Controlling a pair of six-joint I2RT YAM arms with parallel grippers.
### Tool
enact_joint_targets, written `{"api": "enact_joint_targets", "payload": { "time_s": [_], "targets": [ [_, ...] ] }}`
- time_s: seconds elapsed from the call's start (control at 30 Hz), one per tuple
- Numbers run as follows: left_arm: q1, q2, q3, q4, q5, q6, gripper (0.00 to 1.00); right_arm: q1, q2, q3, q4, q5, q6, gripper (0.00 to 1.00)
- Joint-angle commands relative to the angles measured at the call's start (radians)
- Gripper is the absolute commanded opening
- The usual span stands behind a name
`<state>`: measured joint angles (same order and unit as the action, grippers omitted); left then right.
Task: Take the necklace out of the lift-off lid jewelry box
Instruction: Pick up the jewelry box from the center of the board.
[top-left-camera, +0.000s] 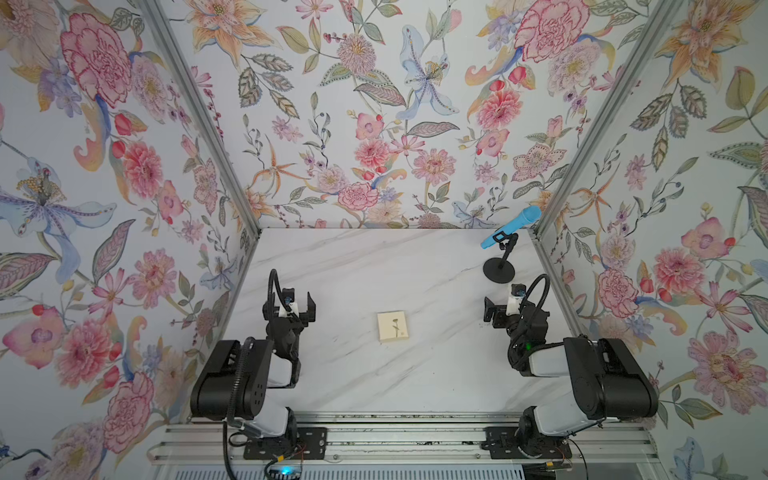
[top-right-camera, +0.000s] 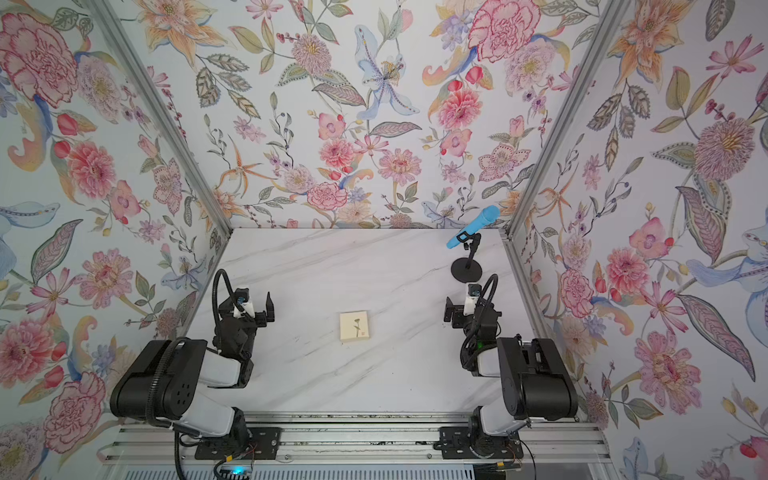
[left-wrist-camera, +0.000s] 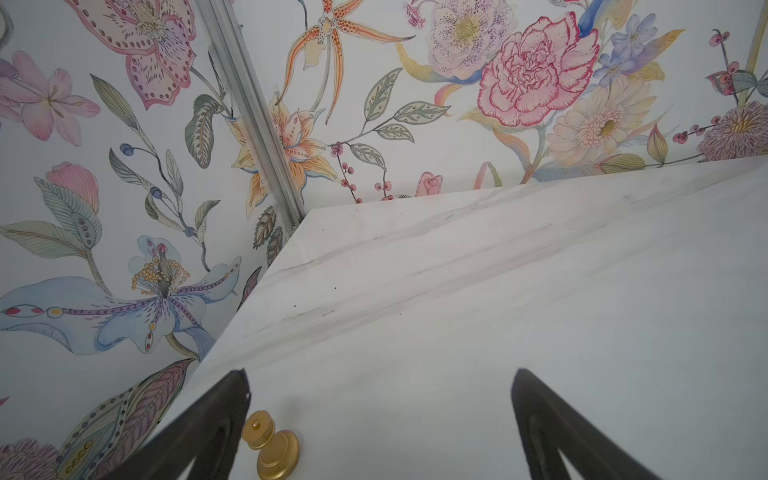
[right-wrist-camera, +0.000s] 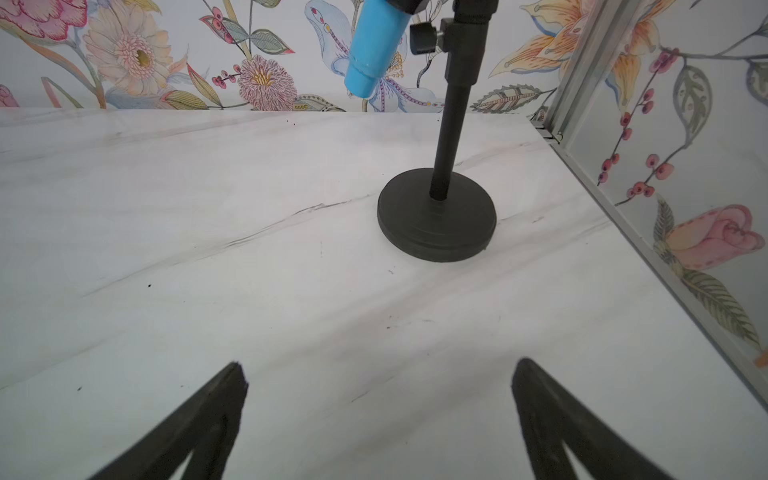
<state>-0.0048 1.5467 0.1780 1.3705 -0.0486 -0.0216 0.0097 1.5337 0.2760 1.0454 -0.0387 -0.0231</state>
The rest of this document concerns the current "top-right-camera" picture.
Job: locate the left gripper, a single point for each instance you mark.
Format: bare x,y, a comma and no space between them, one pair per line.
270,314

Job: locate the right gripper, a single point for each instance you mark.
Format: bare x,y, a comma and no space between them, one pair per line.
458,322

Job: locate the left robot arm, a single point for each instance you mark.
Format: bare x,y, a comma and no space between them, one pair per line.
163,386

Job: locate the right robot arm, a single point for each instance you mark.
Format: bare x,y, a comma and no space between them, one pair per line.
534,381

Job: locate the blue microphone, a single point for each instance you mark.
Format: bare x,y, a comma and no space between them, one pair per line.
486,217

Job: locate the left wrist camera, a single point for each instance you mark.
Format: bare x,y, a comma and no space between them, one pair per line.
242,305

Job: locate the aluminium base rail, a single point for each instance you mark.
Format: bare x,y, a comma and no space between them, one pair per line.
304,438

